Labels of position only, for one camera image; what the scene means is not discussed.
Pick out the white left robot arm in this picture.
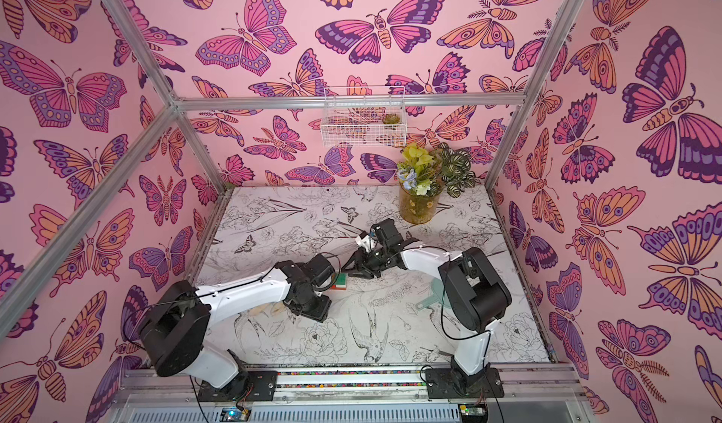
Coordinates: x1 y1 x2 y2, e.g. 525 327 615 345
137 254 338 399

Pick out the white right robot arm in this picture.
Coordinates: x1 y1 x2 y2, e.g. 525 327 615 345
341 218 513 397

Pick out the mint green plastic paddle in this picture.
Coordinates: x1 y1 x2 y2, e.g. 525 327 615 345
415 279 450 310

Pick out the yellow vase with plants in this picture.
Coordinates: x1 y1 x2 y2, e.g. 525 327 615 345
397 143 478 225

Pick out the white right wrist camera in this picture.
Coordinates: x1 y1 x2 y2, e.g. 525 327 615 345
355 231 377 253

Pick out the white wire basket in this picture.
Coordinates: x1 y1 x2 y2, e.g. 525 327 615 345
318 86 408 148

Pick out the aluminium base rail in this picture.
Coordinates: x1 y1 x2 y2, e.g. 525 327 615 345
105 364 597 422

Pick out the aluminium cage frame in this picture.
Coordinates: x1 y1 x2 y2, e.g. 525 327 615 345
1 0 584 336

